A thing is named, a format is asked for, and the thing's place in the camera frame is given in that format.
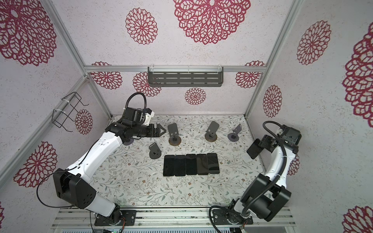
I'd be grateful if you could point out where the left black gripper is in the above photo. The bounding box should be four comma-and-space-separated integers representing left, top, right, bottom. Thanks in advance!
132, 123, 166, 138

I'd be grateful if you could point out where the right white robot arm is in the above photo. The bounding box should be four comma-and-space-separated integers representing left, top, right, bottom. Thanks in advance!
233, 121, 302, 222

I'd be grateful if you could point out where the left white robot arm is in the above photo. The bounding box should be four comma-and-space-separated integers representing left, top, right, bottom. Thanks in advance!
53, 107, 166, 225

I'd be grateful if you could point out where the centre wood-rim phone stand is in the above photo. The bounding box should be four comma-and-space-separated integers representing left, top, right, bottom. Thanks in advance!
168, 123, 181, 146

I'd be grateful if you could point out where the dark grey round stand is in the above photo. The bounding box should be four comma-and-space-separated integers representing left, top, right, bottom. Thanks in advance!
149, 142, 162, 160

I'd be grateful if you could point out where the far left grey stand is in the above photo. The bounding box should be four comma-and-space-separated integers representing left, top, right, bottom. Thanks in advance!
122, 138, 134, 146

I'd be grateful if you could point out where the white phone stand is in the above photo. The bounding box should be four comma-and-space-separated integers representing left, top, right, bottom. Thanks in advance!
240, 153, 252, 163

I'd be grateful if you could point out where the grey stand with wood-rim base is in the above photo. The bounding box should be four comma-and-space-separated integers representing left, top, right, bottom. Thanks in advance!
205, 121, 220, 142

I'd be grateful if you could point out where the purple round phone stand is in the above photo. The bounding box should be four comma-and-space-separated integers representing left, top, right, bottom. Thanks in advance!
227, 124, 242, 142

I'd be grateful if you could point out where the grey wall shelf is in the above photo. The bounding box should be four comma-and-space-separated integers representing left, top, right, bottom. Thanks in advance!
148, 66, 224, 87

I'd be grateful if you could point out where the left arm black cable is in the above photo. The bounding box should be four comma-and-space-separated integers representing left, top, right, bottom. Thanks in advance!
36, 139, 100, 209

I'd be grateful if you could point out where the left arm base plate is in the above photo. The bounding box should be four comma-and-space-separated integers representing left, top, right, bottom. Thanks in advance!
93, 210, 137, 227

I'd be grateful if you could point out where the black wire wall rack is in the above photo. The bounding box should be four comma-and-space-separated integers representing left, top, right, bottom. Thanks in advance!
51, 91, 89, 133

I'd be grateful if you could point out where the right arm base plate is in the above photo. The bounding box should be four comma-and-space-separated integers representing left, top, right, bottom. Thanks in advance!
212, 208, 254, 225

